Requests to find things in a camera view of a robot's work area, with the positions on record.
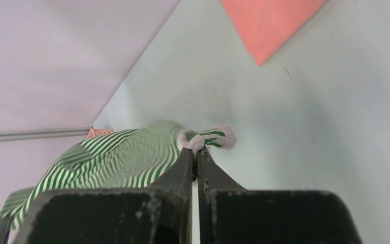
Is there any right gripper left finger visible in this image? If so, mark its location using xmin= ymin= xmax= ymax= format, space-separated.
xmin=14 ymin=148 xmax=193 ymax=243

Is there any green white striped garment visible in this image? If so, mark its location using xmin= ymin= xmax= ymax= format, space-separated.
xmin=0 ymin=120 xmax=237 ymax=229

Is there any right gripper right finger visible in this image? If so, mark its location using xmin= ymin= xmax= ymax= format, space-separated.
xmin=197 ymin=148 xmax=362 ymax=243

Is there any salmon pink t-shirt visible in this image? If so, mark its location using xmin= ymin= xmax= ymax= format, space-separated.
xmin=220 ymin=0 xmax=325 ymax=66

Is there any pink plastic laundry basket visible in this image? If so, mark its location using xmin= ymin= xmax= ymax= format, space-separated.
xmin=85 ymin=128 xmax=114 ymax=140

